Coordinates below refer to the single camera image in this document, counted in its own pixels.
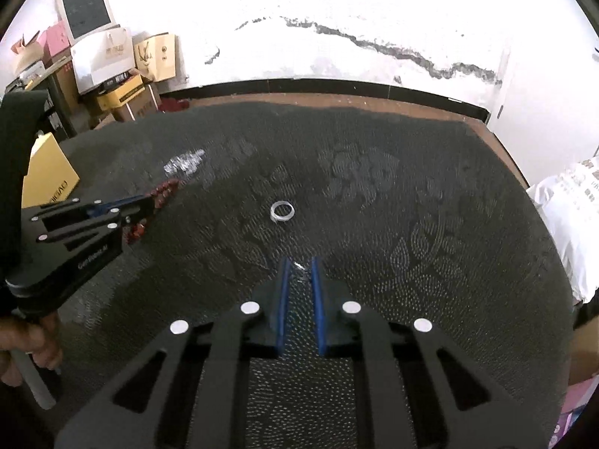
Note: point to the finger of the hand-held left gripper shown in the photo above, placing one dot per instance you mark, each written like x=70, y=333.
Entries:
x=105, y=207
x=114, y=227

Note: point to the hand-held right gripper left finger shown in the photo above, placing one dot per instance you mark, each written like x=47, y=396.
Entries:
x=282, y=300

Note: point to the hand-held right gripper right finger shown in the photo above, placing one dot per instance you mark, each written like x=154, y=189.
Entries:
x=318, y=306

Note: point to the person's left hand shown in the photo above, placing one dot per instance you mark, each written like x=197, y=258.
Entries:
x=32, y=344

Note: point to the yellow cardboard box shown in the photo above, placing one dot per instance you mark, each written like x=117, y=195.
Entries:
x=47, y=173

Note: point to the crumpled clear plastic wrap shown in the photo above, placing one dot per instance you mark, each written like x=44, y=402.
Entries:
x=185, y=162

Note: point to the yellow and black box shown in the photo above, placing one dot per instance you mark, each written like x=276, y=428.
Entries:
x=119, y=92

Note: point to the tall brown cardboard box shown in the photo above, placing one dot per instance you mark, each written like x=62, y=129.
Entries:
x=65, y=96

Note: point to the brown paper bag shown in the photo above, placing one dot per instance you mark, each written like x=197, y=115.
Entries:
x=155, y=58

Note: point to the beige bag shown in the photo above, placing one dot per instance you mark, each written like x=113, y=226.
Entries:
x=27, y=58

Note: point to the white CRT monitor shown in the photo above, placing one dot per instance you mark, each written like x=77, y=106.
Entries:
x=84, y=8

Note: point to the white plastic bag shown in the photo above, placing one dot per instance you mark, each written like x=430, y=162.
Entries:
x=568, y=229

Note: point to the pink patterned box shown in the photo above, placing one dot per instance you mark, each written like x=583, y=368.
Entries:
x=574, y=409

